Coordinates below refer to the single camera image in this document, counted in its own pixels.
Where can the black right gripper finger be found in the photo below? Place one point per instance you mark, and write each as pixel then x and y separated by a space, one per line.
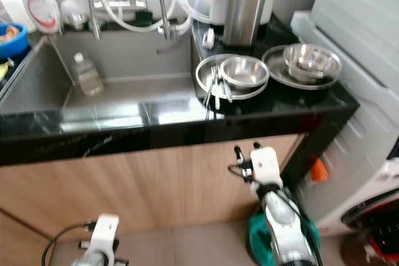
pixel 238 154
pixel 256 147

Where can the steel bowl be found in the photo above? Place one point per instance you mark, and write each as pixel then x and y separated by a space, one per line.
pixel 312 59
pixel 245 71

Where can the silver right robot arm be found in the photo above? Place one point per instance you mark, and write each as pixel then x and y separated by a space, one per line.
pixel 287 228

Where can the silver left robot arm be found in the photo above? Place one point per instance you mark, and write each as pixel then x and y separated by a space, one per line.
pixel 98 260

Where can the round steel plate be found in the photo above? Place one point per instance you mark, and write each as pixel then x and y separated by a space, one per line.
pixel 275 66
pixel 246 93

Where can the steel spoon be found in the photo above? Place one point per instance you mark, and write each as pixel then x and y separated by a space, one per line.
pixel 227 91

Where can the steel fork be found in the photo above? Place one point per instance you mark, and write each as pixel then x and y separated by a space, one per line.
pixel 209 88
pixel 218 91

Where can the small orange object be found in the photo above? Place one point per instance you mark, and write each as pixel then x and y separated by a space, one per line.
pixel 320 170

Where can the wooden base cabinet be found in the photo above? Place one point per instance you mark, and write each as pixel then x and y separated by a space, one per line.
pixel 149 179

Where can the white washing machine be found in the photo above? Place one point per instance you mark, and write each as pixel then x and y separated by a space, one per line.
pixel 361 123

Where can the stainless steel sink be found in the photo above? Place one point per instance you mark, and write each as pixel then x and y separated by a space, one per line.
pixel 137 60

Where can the yellow cloth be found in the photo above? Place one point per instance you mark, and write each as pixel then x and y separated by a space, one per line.
pixel 3 71

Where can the steel pull-down spring faucet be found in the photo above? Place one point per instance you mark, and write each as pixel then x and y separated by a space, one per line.
pixel 162 7

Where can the blue plastic bowl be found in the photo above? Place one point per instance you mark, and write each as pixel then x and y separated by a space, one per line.
pixel 14 47

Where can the clear plastic bottle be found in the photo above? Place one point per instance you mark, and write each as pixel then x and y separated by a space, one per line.
pixel 87 79

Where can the steel flexible gooseneck faucet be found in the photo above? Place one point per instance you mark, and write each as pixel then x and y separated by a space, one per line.
pixel 93 1

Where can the white red-capped soap bottle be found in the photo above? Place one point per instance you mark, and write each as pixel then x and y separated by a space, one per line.
pixel 41 12

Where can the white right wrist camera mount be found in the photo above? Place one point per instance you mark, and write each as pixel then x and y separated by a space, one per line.
pixel 267 164

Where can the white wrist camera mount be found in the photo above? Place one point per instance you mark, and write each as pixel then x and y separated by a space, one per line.
pixel 105 233
pixel 267 164

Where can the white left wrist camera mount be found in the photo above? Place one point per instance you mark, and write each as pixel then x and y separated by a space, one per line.
pixel 105 233

